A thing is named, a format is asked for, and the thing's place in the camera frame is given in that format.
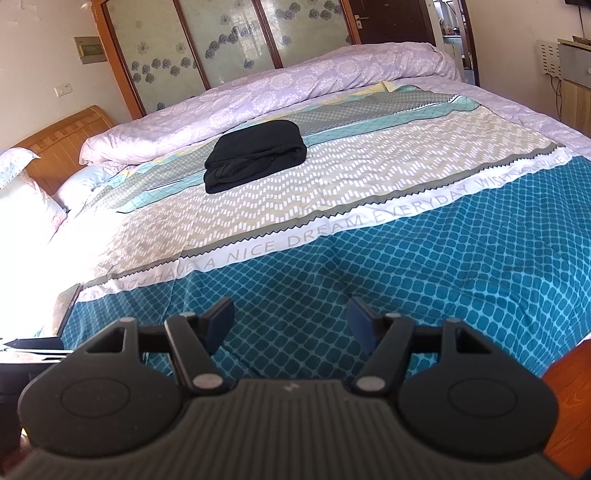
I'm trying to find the black pants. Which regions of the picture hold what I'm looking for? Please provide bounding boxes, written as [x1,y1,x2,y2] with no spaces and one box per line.
[204,120,308,194]

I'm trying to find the wall switch panel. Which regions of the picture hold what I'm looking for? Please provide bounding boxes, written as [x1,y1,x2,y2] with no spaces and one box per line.
[74,36,107,65]

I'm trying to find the white pillow near headboard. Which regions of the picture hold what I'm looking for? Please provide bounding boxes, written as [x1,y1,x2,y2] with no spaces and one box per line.
[52,165,120,214]

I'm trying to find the wooden side cabinet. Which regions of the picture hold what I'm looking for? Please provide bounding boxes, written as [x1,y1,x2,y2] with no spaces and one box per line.
[558,39,591,137]

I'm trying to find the dark brown wooden door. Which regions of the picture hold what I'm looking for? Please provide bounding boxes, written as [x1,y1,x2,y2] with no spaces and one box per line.
[345,0,482,89]

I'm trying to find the floral pillow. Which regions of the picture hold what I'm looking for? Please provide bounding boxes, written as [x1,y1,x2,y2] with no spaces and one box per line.
[1,147,67,260]

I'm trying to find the lavender floral duvet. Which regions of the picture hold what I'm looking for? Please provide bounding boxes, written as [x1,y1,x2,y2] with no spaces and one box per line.
[79,42,590,167]

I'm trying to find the wooden headboard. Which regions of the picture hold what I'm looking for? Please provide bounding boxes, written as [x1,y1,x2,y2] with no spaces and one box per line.
[16,105,116,195]

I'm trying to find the patterned teal white bedspread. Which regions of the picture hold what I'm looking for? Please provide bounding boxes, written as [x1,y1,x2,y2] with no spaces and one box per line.
[57,83,590,378]

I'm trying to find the white wall socket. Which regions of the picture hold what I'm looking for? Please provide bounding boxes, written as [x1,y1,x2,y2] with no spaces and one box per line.
[54,83,73,98]

